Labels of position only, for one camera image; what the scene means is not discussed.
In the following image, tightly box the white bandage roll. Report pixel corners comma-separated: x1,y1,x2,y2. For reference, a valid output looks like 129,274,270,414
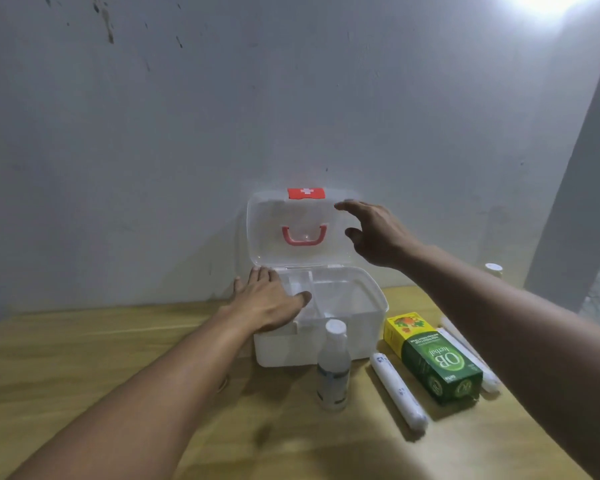
370,352,429,435
439,315,501,394

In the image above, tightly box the person's left forearm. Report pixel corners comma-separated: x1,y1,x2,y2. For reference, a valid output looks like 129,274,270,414
7,307,261,480

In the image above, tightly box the white plastic first aid box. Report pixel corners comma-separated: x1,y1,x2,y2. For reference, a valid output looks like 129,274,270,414
245,187,390,369

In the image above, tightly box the person's left hand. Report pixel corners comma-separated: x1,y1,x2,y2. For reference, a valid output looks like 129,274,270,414
219,266,313,334

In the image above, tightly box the person's right forearm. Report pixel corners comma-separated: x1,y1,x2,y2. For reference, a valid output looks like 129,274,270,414
395,244,600,480

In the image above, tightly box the white compartment tray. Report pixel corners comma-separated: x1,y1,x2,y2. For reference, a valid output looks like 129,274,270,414
278,269,372,325

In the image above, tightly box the person's right hand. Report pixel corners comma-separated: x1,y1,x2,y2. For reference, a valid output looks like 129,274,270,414
334,200,426,270

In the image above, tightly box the clear bottle with white cap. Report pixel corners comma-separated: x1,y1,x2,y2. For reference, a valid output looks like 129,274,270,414
316,319,352,413

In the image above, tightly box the green and yellow medicine carton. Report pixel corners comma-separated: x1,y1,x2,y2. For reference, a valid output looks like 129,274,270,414
383,312,484,406

